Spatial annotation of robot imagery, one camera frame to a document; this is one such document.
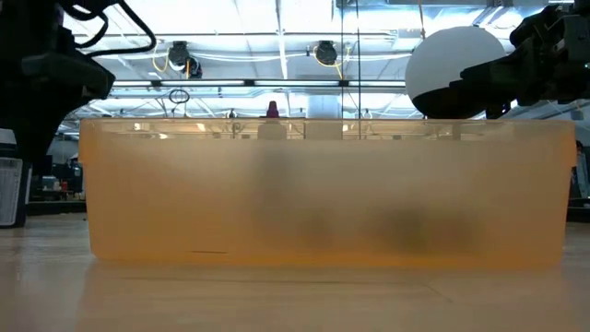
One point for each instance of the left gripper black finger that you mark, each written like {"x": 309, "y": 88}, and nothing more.
{"x": 55, "y": 124}
{"x": 14, "y": 124}

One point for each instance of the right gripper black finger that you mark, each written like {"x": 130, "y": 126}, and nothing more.
{"x": 493, "y": 74}
{"x": 479, "y": 94}

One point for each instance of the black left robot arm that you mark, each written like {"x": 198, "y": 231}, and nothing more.
{"x": 23, "y": 27}

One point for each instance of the white globe lamp black base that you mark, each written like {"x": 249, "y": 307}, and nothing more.
{"x": 438, "y": 60}

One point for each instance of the cluttered background desk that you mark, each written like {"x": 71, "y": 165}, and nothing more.
{"x": 60, "y": 184}

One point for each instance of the thin vertical metal pole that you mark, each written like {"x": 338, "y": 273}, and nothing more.
{"x": 358, "y": 92}

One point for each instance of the orange translucent plastic bin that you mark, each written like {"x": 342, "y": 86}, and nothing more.
{"x": 184, "y": 198}

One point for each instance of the white building pillar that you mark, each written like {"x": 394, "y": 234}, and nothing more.
{"x": 322, "y": 110}

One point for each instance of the bottle with magenta cap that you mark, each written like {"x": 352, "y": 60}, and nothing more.
{"x": 272, "y": 110}

